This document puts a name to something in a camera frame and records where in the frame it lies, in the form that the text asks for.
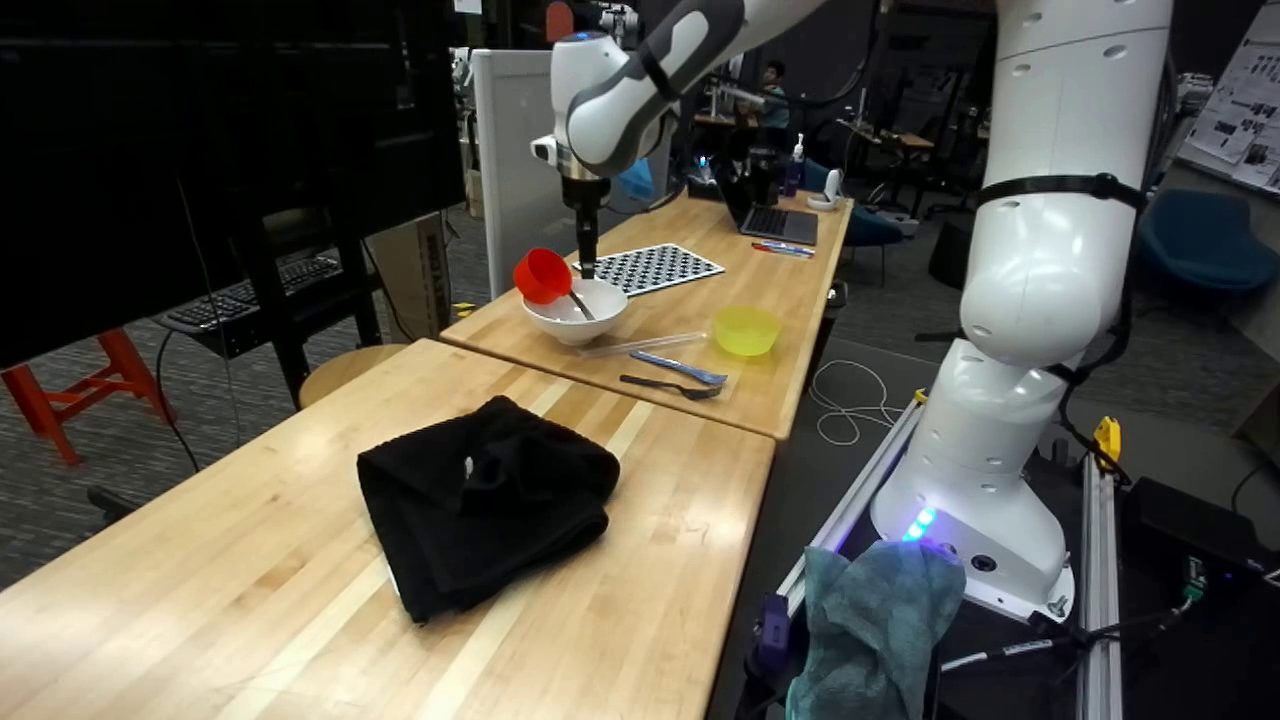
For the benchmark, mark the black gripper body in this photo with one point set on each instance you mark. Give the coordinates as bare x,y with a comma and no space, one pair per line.
582,202

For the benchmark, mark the small orange pot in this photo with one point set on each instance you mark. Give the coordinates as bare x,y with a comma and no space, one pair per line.
540,277

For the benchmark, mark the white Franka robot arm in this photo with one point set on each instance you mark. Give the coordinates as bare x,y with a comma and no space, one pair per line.
1052,267

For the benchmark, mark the white bowl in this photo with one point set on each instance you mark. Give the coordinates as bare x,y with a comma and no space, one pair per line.
592,320

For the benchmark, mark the yellow plastic bowl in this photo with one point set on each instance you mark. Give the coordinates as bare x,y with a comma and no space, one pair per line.
745,328

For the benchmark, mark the checkerboard calibration board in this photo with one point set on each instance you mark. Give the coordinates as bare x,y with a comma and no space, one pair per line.
660,267

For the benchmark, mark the white partition panel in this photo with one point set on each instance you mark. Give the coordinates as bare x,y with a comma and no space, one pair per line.
512,173

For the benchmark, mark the cardboard box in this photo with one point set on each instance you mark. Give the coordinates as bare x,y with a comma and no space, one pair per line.
405,272

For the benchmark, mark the red pen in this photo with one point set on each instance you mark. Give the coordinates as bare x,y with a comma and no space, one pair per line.
782,248

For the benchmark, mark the grey laptop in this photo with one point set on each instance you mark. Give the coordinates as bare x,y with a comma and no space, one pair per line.
782,221

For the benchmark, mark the small white bottle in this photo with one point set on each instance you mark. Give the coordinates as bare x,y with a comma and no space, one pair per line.
832,182

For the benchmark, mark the black folded cloth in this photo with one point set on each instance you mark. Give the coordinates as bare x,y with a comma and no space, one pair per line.
480,500

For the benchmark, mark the round wooden stool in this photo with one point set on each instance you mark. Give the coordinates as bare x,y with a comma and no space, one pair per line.
343,371

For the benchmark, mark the black chair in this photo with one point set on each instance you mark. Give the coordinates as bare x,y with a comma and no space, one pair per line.
294,294

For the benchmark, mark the teal cloth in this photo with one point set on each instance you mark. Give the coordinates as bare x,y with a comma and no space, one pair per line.
873,627

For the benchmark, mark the red metal stool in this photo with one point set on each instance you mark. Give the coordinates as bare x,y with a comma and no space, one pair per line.
65,394

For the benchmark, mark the yellow clamp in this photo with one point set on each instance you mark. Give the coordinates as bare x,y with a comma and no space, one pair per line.
1105,437

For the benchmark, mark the blue office chair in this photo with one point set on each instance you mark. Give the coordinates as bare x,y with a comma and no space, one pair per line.
1205,243

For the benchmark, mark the black control box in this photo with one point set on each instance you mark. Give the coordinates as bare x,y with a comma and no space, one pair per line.
1187,523

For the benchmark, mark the white poster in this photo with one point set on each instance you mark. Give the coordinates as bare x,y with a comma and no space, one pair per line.
1245,104

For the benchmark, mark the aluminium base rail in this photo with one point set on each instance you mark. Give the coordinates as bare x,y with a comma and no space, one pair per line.
1103,587
852,500

